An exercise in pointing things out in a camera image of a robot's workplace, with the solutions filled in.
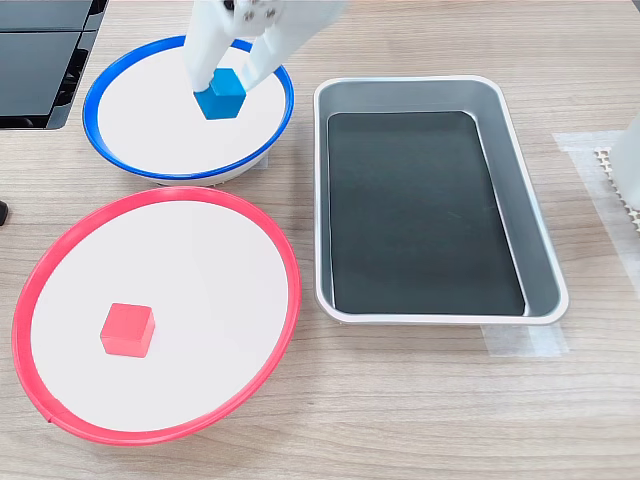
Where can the blue cube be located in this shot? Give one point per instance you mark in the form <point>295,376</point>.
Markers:
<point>222,100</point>

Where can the red cube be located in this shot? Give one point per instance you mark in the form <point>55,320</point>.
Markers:
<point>127,330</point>

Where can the black tray mat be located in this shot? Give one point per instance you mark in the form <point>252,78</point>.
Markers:
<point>420,215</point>

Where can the steel tray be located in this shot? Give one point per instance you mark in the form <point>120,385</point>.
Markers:
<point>520,190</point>

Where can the blue rimmed white plate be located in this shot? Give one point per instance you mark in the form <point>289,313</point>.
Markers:
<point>150,140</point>

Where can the black flat device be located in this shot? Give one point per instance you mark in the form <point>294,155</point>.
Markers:
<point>30,70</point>

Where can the red rimmed white plate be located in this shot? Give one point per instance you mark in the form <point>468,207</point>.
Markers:
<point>200,280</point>

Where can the small black object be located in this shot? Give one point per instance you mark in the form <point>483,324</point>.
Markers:
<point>3,212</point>

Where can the clear tape strip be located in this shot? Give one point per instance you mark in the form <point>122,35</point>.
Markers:
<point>525,341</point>

